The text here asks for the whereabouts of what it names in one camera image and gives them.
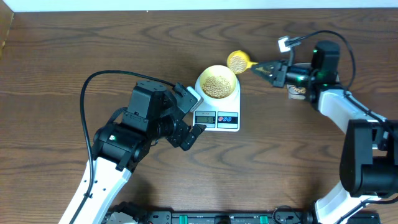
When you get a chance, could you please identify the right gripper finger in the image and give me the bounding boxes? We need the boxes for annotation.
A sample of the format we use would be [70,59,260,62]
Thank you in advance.
[254,70,274,83]
[251,60,277,72]

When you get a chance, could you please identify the yellow measuring scoop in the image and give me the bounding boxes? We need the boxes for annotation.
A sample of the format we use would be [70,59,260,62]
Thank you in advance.
[226,50,257,74]

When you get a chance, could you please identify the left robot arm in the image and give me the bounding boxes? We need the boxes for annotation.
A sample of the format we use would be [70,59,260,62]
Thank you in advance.
[60,80,205,223]

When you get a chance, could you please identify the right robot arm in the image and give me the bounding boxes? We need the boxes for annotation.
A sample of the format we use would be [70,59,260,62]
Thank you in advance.
[250,39,397,223]

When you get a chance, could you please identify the soybeans in scoop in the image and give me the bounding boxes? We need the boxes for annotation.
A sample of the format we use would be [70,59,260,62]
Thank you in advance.
[229,55,247,74]

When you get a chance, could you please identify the white digital kitchen scale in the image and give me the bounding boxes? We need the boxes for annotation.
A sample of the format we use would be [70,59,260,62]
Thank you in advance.
[193,75,241,132]

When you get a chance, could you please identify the soybeans in bowl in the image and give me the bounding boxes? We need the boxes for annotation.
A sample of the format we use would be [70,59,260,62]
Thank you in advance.
[202,76,232,99]

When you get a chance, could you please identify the pale yellow bowl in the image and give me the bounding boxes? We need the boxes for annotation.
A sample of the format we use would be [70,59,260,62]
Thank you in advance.
[198,65,238,98]

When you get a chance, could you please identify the clear plastic container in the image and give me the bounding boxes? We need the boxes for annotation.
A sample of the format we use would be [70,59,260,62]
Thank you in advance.
[287,63,311,100]

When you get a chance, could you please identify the soybeans in container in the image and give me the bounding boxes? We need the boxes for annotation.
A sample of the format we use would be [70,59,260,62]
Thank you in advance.
[292,86,307,95]

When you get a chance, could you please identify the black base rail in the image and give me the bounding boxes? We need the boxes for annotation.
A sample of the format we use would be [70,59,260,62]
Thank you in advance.
[102,202,382,224]

